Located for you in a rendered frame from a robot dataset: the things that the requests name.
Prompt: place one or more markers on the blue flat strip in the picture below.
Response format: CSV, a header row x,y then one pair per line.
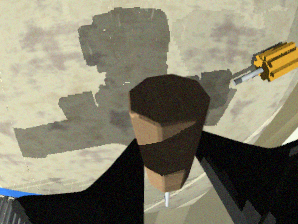
x,y
16,193

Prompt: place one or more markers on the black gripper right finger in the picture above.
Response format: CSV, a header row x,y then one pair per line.
x,y
246,177

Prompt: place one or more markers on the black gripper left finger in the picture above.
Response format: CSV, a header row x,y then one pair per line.
x,y
116,197

